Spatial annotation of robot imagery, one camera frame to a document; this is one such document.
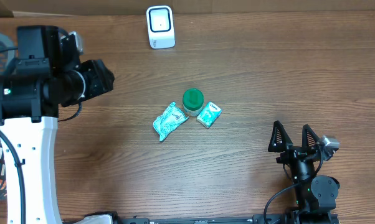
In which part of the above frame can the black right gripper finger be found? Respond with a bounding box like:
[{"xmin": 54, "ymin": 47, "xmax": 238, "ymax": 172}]
[
  {"xmin": 268, "ymin": 120, "xmax": 293, "ymax": 152},
  {"xmin": 302, "ymin": 124, "xmax": 319, "ymax": 149}
]

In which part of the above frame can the small teal tissue pack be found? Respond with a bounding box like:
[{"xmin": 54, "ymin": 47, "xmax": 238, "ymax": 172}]
[{"xmin": 196, "ymin": 101, "xmax": 222, "ymax": 128}]

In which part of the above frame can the teal tissue pouch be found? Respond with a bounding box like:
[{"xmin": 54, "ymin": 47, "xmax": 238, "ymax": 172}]
[{"xmin": 153, "ymin": 102, "xmax": 188, "ymax": 142}]

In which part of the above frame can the green lid white jar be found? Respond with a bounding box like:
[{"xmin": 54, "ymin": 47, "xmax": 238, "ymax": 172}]
[{"xmin": 183, "ymin": 88, "xmax": 204, "ymax": 117}]

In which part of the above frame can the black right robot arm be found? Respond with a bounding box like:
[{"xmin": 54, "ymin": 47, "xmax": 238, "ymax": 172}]
[{"xmin": 263, "ymin": 121, "xmax": 340, "ymax": 224}]

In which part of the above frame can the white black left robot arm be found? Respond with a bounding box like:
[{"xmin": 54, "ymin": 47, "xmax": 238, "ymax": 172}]
[{"xmin": 0, "ymin": 26, "xmax": 115, "ymax": 223}]

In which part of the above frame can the white barcode scanner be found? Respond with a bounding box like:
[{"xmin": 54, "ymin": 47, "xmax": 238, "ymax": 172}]
[{"xmin": 146, "ymin": 5, "xmax": 176, "ymax": 49}]

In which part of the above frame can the brown cardboard backboard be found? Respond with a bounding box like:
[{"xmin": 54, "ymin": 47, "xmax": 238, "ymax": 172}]
[{"xmin": 0, "ymin": 0, "xmax": 375, "ymax": 17}]

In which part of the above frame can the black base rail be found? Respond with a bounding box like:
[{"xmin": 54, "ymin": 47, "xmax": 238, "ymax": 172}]
[{"xmin": 118, "ymin": 213, "xmax": 341, "ymax": 224}]

